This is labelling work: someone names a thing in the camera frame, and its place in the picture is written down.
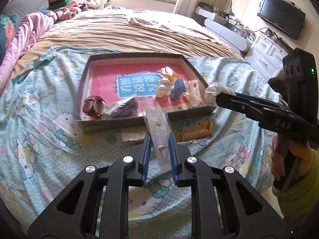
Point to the pink quilt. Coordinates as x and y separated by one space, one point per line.
31 28

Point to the Hello Kitty blue sheet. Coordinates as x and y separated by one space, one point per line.
43 148

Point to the tan bed blanket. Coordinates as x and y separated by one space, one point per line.
111 30

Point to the person's right hand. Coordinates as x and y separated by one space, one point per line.
300 150

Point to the bag of dark jewelry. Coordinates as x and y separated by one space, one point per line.
123 108

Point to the cream hair claw clip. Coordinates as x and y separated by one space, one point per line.
193 93

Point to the yellow bangles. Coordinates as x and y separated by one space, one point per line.
169 73

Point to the small cream hair clip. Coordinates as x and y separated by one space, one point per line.
164 88

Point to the white grey low cabinet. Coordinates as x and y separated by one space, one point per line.
217 25

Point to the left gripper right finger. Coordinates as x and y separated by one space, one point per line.
223 203

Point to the dark cardboard tray box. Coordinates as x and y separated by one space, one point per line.
88 124

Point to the small blue jewelry box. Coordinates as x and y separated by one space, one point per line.
178 90

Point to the dark floral pillow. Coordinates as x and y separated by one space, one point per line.
9 27

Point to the grey quilted headboard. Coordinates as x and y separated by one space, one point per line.
24 7

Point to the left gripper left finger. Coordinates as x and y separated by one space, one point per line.
95 203

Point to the pink plush toy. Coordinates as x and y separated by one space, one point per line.
66 13

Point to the pile of clothes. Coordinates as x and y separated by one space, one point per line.
82 4

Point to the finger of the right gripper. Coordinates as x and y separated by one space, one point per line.
256 99
250 109

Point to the pink floral thin blanket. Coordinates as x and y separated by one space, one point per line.
170 22

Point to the pink book with blue label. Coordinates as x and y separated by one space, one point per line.
114 82

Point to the clear bag with earrings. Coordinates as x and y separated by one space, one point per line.
158 124

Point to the white drawer cabinet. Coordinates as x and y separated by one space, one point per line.
265 55

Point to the black flat television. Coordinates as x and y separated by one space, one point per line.
289 19

